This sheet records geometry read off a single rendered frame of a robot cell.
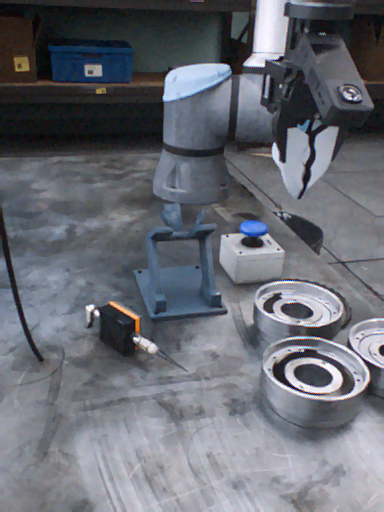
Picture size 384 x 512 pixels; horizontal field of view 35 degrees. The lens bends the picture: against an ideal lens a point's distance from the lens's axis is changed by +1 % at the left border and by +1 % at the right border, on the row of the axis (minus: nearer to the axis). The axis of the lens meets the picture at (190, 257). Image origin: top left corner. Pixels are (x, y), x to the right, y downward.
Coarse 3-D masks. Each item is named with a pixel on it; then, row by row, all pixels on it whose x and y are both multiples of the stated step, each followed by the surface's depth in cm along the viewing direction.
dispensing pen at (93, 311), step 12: (96, 312) 71; (108, 312) 68; (120, 312) 68; (108, 324) 68; (120, 324) 66; (132, 324) 67; (108, 336) 69; (120, 336) 67; (132, 336) 67; (144, 336) 67; (120, 348) 68; (132, 348) 68; (144, 348) 66; (156, 348) 65; (168, 360) 64
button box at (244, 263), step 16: (224, 240) 87; (240, 240) 87; (256, 240) 86; (272, 240) 87; (224, 256) 87; (240, 256) 82; (256, 256) 83; (272, 256) 84; (240, 272) 83; (256, 272) 84; (272, 272) 85
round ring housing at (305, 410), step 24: (264, 360) 61; (312, 360) 64; (360, 360) 62; (264, 384) 60; (312, 384) 64; (336, 384) 60; (360, 384) 61; (288, 408) 58; (312, 408) 57; (336, 408) 57; (360, 408) 59
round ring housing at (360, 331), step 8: (368, 320) 69; (376, 320) 70; (352, 328) 68; (360, 328) 69; (368, 328) 70; (376, 328) 70; (352, 336) 68; (360, 336) 68; (368, 336) 69; (352, 344) 65; (376, 344) 67; (360, 352) 63; (376, 352) 66; (368, 360) 62; (376, 360) 65; (368, 368) 63; (376, 368) 62; (376, 376) 62; (368, 384) 64; (376, 384) 63; (376, 392) 64
